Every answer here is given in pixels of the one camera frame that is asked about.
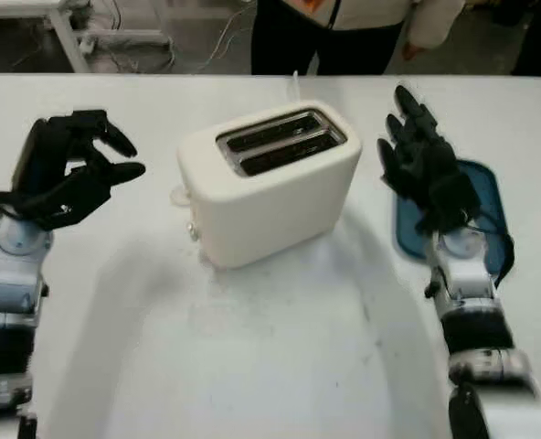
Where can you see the blue plastic tray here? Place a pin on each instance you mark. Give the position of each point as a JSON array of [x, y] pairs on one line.
[[485, 192]]

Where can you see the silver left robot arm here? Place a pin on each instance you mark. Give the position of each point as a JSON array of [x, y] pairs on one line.
[[10, 270]]

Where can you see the white metal desk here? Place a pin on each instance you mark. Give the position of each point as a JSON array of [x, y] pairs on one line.
[[69, 41]]

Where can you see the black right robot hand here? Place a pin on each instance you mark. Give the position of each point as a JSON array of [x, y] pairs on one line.
[[426, 164]]

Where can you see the person left hand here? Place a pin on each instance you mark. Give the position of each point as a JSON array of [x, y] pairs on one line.
[[414, 51]]

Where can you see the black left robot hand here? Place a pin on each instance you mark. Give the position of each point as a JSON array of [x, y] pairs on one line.
[[37, 155]]

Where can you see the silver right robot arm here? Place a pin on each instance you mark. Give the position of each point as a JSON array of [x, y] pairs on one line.
[[467, 274]]

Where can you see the person in dark clothes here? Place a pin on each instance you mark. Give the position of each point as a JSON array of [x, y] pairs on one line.
[[540, 41]]

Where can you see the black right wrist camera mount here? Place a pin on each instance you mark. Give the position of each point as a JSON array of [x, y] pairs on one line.
[[435, 217]]

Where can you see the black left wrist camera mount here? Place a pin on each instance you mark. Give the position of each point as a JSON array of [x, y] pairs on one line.
[[74, 201]]

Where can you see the cream two-slot toaster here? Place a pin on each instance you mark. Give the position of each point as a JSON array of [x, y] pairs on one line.
[[275, 206]]

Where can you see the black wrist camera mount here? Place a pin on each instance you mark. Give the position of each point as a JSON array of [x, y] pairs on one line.
[[74, 201], [435, 217]]

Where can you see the person in beige sweater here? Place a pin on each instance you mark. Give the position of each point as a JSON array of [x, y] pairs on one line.
[[343, 46]]

